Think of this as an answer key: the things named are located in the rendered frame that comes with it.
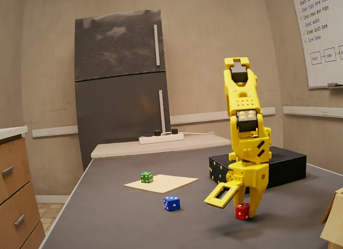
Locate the blue die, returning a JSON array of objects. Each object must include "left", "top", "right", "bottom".
[{"left": 164, "top": 196, "right": 180, "bottom": 211}]

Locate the red die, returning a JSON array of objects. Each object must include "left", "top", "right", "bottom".
[{"left": 236, "top": 202, "right": 250, "bottom": 221}]

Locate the green die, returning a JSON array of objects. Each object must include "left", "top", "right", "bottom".
[{"left": 140, "top": 172, "right": 153, "bottom": 183}]

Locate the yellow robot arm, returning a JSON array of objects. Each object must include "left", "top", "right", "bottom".
[{"left": 224, "top": 57, "right": 272, "bottom": 165}]

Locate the beige flat mat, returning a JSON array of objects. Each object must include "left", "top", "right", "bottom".
[{"left": 124, "top": 175, "right": 199, "bottom": 194}]

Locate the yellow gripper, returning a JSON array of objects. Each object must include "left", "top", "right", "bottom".
[{"left": 204, "top": 161, "right": 269, "bottom": 218}]

